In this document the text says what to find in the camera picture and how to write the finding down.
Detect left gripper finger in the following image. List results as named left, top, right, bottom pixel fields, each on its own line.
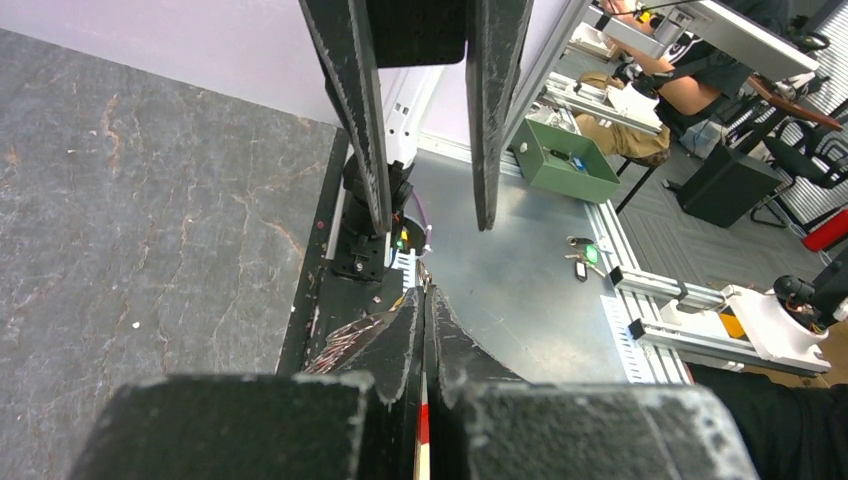
left=425, top=286, right=525, bottom=479
left=304, top=287, right=424, bottom=479

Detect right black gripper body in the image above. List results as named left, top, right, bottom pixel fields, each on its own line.
left=366, top=0, right=467, bottom=68

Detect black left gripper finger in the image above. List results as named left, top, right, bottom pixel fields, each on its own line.
left=300, top=1, right=392, bottom=234
left=465, top=0, right=533, bottom=231

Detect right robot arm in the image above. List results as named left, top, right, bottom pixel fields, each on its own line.
left=301, top=1, right=532, bottom=282

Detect keys with green tag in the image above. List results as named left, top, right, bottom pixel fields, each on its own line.
left=564, top=236, right=606, bottom=282

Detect green metal box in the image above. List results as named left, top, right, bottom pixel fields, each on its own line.
left=510, top=119, right=620, bottom=204

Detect seated person in black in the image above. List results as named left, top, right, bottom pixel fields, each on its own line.
left=575, top=32, right=754, bottom=166

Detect black box on floor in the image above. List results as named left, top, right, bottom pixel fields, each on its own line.
left=676, top=144, right=782, bottom=228

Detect right aluminium corner post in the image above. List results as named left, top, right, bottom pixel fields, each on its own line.
left=503, top=0, right=591, bottom=148

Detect aluminium toothed cable duct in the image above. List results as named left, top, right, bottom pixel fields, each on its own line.
left=390, top=249, right=419, bottom=293

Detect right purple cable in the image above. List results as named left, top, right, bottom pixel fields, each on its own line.
left=409, top=188, right=433, bottom=256

